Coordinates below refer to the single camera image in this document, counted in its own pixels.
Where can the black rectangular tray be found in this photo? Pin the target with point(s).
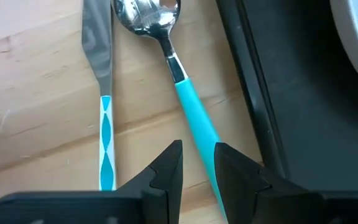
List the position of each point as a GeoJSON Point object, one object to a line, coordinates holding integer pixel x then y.
{"type": "Point", "coordinates": [306, 109]}

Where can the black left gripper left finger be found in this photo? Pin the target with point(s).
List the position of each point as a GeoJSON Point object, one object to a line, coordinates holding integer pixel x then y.
{"type": "Point", "coordinates": [163, 186]}

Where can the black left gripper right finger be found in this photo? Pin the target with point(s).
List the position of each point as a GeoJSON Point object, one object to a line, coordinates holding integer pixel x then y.
{"type": "Point", "coordinates": [247, 193]}

